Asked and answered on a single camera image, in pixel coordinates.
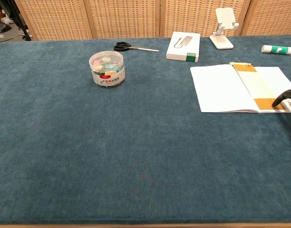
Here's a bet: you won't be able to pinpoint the white and green glue stick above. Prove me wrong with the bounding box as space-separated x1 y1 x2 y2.
261 45 291 55

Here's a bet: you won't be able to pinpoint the black tripod stand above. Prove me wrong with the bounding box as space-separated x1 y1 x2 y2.
7 0 32 41

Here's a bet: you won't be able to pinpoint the woven rattan folding screen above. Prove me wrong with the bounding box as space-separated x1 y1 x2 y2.
14 0 291 41

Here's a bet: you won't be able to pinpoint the brown and cream tasselled bookmark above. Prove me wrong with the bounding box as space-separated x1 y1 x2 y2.
229 61 286 110

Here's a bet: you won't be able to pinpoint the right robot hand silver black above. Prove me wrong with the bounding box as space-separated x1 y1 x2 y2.
272 89 291 125

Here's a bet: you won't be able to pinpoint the black-handled scissors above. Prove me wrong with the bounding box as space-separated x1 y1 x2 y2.
113 41 160 52

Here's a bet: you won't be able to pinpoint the blue felt table mat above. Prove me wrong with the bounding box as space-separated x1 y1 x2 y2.
0 34 291 225

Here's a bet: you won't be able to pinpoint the white USB hub box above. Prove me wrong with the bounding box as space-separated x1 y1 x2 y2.
165 31 201 63

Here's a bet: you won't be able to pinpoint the white phone stand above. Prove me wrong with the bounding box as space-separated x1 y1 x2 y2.
209 7 240 50

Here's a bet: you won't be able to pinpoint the open white lined notebook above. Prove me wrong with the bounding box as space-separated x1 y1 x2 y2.
190 63 291 114

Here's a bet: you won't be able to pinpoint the clear jar of coloured clips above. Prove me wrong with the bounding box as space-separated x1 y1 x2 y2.
88 50 126 88

